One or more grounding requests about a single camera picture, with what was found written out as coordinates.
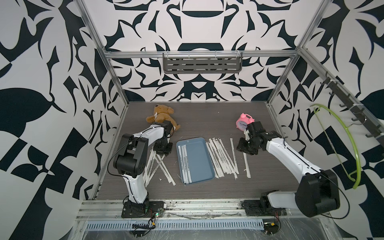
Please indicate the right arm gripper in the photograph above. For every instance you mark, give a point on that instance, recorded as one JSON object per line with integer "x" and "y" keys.
{"x": 240, "y": 146}

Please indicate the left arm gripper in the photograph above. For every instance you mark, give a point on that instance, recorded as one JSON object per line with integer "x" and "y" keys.
{"x": 169, "y": 150}

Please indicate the white paper-wrapped straw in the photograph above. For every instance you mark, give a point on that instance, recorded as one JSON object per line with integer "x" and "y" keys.
{"x": 247, "y": 169}
{"x": 184, "y": 149}
{"x": 182, "y": 165}
{"x": 234, "y": 156}

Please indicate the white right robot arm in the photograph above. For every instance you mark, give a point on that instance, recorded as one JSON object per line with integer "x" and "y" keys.
{"x": 318, "y": 191}

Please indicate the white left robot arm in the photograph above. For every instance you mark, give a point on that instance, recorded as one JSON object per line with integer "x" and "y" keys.
{"x": 130, "y": 161}

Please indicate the blue storage box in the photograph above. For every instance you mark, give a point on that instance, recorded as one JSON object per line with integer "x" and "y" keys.
{"x": 200, "y": 163}

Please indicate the pink alarm clock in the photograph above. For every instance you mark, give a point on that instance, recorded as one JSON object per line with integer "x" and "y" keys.
{"x": 243, "y": 121}

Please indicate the brown teddy bear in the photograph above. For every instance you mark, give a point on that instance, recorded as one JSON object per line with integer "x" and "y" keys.
{"x": 163, "y": 113}

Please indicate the green plastic hanger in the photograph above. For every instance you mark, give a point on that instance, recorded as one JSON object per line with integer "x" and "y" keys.
{"x": 342, "y": 152}

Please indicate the grey metal wall shelf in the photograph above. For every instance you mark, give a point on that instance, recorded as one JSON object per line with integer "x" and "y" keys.
{"x": 202, "y": 62}

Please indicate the white cable duct strip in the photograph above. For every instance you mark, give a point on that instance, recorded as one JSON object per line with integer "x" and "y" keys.
{"x": 173, "y": 225}

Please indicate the grey wall hook rack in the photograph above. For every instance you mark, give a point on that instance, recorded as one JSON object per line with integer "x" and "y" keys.
{"x": 362, "y": 115}

